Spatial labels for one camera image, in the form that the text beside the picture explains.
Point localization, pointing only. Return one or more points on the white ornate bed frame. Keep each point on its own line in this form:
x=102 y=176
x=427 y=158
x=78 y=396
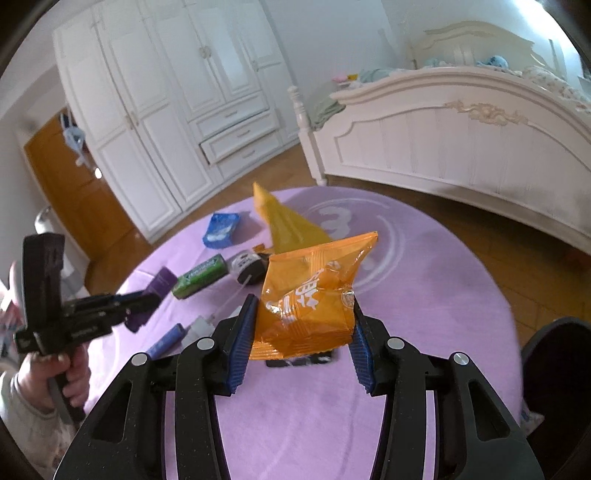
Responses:
x=479 y=118

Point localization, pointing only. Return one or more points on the black white round object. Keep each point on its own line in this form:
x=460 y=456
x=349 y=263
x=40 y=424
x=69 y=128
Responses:
x=248 y=267

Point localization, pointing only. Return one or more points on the green gum pack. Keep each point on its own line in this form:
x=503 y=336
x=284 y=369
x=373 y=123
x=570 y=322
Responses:
x=199 y=277

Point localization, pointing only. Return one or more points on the purple small box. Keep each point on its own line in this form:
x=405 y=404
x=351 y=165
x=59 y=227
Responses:
x=148 y=300

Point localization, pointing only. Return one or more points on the blue wet wipes pack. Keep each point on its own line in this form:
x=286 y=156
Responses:
x=218 y=234

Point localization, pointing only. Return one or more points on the yellow plastic bag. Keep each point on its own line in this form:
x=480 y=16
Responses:
x=289 y=230

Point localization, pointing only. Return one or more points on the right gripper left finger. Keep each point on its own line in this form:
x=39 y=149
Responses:
x=238 y=344

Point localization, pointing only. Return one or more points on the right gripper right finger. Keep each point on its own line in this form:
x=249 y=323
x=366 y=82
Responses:
x=369 y=337

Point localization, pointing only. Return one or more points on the white wardrobe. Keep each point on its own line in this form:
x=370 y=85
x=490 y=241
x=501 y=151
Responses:
x=176 y=99

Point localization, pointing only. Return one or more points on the orange snack bag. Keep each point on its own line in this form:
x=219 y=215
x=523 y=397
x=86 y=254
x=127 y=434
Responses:
x=306 y=306

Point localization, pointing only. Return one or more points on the blue tube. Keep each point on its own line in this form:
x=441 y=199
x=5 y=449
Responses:
x=169 y=340

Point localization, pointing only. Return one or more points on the black round trash bin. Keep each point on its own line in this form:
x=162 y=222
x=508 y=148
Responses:
x=556 y=385

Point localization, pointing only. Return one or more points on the orange wooden door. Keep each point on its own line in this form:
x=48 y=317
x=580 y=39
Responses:
x=84 y=204

